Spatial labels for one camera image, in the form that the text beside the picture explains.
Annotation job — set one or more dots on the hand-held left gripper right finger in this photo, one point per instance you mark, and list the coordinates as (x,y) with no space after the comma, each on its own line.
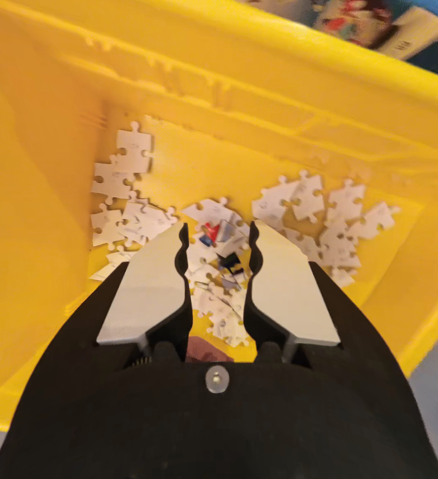
(290,299)

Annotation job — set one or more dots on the blue puzzle box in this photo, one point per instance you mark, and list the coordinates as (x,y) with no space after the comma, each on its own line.
(353,18)

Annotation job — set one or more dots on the yellow plastic bin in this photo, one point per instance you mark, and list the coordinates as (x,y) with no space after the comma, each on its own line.
(35,187)

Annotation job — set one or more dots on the pile of puzzle pieces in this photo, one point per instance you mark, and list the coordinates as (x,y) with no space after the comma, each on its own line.
(338,213)

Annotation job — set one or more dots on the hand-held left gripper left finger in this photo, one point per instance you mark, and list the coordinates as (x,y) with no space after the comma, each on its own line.
(147,299)

